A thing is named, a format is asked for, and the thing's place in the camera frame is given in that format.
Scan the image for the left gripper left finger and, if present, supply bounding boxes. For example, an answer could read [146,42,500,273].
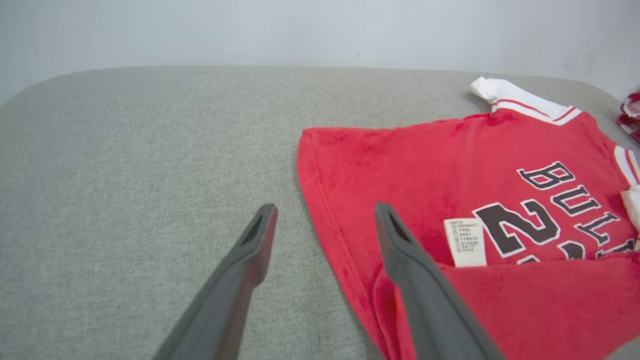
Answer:
[152,203,279,360]

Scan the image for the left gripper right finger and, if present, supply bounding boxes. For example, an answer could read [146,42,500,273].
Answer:
[373,202,504,360]

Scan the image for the red white Bulls jersey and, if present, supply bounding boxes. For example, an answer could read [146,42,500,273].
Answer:
[296,76,640,360]

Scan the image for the red white-striped shorts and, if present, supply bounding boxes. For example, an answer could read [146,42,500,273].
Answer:
[616,91,640,143]

